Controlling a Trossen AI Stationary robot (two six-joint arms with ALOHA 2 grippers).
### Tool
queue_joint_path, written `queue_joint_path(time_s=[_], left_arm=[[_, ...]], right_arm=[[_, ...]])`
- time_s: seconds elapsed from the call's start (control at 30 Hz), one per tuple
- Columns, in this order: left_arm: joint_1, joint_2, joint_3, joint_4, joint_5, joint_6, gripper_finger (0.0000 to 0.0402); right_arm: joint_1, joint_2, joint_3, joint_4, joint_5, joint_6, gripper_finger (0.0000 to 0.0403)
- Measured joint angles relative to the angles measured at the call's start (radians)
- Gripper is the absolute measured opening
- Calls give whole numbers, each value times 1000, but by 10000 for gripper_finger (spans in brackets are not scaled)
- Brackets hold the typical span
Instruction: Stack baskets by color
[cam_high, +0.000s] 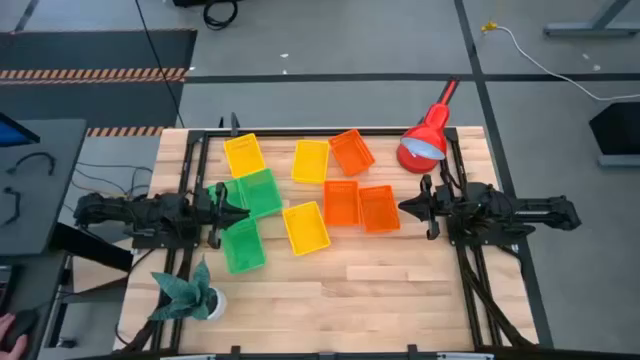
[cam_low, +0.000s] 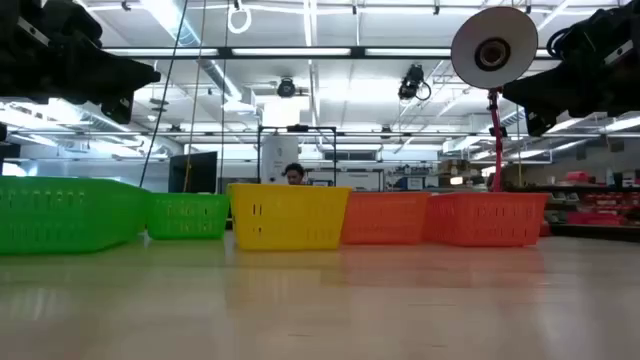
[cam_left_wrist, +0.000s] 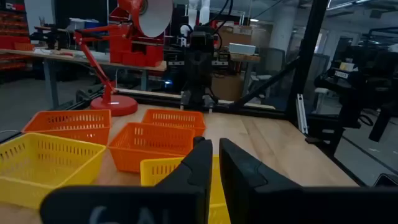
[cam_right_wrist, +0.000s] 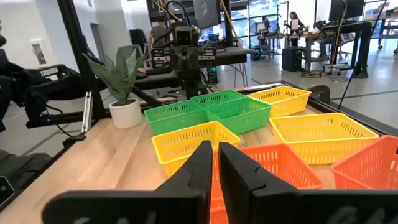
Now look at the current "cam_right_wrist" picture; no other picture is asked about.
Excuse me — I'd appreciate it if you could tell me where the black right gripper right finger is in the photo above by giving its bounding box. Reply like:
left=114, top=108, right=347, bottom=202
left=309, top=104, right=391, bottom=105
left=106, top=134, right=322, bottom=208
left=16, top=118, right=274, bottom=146
left=218, top=142, right=398, bottom=224

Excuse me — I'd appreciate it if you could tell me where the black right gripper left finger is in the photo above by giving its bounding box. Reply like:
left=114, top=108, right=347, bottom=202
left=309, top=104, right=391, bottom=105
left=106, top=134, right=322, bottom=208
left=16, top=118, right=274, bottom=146
left=42, top=140, right=214, bottom=224

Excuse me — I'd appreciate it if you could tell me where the orange plastic basket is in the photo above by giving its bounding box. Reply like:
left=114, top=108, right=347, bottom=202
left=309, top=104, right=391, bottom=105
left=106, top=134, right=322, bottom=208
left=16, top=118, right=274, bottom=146
left=330, top=135, right=398, bottom=190
left=210, top=143, right=324, bottom=224

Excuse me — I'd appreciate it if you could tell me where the person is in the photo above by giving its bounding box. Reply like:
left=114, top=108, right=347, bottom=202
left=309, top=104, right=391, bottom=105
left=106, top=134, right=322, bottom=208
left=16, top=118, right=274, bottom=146
left=148, top=21, right=169, bottom=48
left=287, top=11, right=305, bottom=47

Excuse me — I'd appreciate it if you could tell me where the dark desk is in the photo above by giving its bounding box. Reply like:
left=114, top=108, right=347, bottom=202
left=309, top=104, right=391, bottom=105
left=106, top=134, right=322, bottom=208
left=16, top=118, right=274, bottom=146
left=198, top=46, right=256, bottom=67

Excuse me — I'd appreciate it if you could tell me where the computer monitor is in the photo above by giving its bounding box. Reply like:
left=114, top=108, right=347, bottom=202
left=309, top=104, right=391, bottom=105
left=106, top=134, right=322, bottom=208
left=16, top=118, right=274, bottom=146
left=192, top=0, right=222, bottom=30

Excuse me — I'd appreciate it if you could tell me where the green plastic basket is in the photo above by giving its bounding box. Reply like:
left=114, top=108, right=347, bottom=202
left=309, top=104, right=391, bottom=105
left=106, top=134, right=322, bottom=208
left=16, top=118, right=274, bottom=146
left=144, top=99, right=208, bottom=136
left=190, top=90, right=246, bottom=108
left=204, top=96, right=272, bottom=135

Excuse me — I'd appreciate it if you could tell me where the green snake plant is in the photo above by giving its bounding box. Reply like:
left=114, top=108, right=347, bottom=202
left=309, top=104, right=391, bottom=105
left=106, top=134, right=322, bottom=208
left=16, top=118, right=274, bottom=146
left=82, top=45, right=147, bottom=105

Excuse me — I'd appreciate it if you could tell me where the yellow plastic basket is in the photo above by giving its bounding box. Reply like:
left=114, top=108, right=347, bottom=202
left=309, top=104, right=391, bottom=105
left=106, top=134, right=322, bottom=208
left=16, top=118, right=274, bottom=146
left=151, top=121, right=241, bottom=178
left=269, top=112, right=380, bottom=165
left=248, top=86, right=312, bottom=118

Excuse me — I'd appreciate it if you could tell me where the white plant pot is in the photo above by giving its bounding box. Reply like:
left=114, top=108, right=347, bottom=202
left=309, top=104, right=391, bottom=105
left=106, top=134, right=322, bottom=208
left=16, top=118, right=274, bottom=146
left=108, top=98, right=143, bottom=129

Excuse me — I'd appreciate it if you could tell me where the black computer tower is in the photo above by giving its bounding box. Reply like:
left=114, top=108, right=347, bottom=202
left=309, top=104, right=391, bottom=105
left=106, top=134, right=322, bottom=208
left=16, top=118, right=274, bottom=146
left=282, top=46, right=304, bottom=72

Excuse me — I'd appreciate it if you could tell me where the black table clamp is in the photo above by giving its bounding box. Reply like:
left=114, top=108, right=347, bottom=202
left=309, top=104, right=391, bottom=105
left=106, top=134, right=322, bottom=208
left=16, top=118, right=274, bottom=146
left=307, top=84, right=331, bottom=105

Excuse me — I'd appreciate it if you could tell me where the thin black pole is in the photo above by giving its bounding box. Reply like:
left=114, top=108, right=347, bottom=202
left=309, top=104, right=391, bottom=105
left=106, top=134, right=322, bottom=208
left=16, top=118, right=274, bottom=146
left=338, top=0, right=389, bottom=110

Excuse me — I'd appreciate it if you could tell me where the black workbench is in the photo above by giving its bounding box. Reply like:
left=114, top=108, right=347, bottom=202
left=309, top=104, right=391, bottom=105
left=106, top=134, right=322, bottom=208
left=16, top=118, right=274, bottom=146
left=317, top=21, right=374, bottom=78

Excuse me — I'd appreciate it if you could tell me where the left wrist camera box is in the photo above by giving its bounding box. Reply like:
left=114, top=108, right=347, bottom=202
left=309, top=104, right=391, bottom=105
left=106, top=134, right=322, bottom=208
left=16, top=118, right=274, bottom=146
left=174, top=26, right=200, bottom=47

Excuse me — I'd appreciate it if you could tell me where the black frame post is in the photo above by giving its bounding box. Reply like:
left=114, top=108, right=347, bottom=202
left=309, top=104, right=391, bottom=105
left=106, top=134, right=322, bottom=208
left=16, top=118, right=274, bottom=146
left=57, top=0, right=107, bottom=125

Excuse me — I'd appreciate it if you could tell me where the silver metal bracket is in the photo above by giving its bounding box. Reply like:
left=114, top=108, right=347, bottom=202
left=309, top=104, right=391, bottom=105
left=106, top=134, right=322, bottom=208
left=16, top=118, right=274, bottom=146
left=81, top=91, right=93, bottom=133

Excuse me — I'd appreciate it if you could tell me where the black table edge rail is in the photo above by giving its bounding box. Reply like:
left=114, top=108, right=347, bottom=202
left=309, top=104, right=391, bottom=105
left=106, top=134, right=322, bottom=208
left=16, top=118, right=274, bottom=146
left=306, top=93, right=398, bottom=137

